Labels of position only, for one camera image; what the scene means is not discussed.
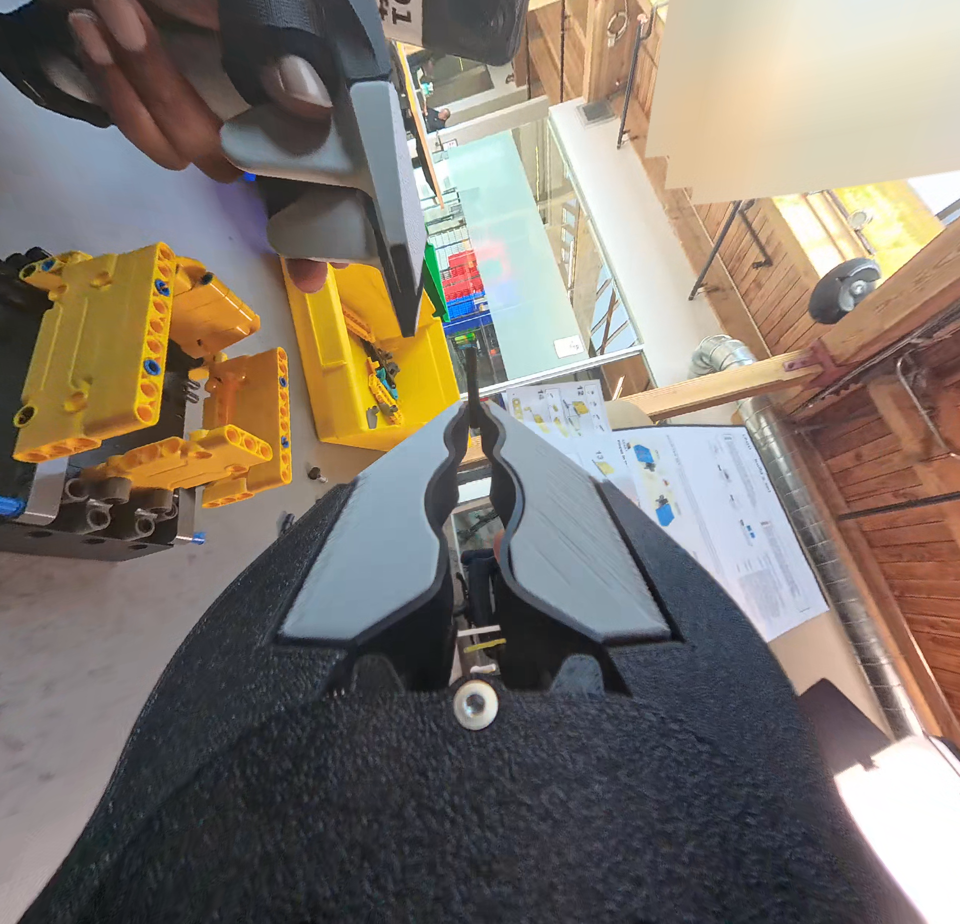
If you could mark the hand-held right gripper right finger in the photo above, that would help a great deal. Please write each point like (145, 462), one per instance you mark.
(585, 557)

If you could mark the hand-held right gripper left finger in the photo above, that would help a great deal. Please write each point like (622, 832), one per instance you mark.
(367, 557)

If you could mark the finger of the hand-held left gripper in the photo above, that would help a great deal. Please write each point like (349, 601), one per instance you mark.
(379, 159)
(416, 264)

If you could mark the black lego axle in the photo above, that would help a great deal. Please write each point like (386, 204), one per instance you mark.
(472, 377)

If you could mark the partly built yellow lego model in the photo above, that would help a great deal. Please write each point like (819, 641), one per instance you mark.
(90, 339)

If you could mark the assorted lego parts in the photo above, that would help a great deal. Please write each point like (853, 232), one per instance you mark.
(382, 384)

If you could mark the large lego instruction sheet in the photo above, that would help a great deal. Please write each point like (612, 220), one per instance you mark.
(570, 414)

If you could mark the person's left hand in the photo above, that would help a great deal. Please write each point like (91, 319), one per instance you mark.
(165, 92)

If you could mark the green plastic storage bin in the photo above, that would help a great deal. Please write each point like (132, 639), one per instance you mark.
(435, 294)

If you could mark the stack of red crates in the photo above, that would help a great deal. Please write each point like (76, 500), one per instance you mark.
(461, 272)

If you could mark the wooden work table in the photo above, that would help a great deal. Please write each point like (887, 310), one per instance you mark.
(420, 129)

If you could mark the stack of blue crates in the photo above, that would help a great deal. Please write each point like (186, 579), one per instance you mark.
(465, 313)

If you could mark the yellow plastic storage bin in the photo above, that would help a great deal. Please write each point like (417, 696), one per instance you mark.
(330, 384)

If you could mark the white printed task sheet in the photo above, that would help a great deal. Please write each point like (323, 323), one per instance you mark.
(735, 527)

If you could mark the white book stand with stickers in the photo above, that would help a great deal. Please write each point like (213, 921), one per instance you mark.
(825, 661)

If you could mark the white ceiling light panel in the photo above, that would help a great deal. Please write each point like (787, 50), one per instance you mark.
(787, 77)

